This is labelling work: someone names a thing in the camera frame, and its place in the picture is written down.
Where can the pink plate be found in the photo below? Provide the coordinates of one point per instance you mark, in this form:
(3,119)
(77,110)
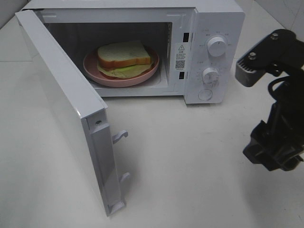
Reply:
(92,69)

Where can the white microwave door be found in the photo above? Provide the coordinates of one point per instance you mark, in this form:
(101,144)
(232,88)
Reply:
(78,109)

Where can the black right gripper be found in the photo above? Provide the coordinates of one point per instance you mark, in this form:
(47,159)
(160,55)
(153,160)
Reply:
(279,143)

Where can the white timer knob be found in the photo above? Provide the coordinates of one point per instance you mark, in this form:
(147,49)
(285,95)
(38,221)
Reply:
(210,75)

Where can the sandwich with lettuce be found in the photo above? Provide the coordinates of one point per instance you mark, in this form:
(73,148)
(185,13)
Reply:
(124,60)

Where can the white warning label sticker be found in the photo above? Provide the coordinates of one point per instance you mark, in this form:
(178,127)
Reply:
(181,56)

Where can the round door release button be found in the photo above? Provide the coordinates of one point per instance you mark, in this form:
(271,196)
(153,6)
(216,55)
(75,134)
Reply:
(205,94)

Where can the white power knob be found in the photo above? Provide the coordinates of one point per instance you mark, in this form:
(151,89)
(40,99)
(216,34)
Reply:
(216,46)

